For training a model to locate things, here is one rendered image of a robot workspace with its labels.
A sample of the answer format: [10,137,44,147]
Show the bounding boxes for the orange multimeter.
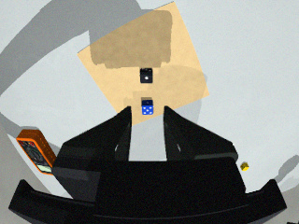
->
[16,130,56,175]

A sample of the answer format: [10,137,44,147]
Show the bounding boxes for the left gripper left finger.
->
[57,106,132,161]

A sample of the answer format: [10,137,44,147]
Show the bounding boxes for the yellow die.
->
[240,163,249,171]

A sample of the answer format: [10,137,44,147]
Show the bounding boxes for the blue die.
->
[142,100,153,115]

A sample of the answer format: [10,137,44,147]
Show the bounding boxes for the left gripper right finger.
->
[164,105,238,162]

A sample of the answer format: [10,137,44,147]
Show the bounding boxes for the tan mat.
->
[77,2,209,126]

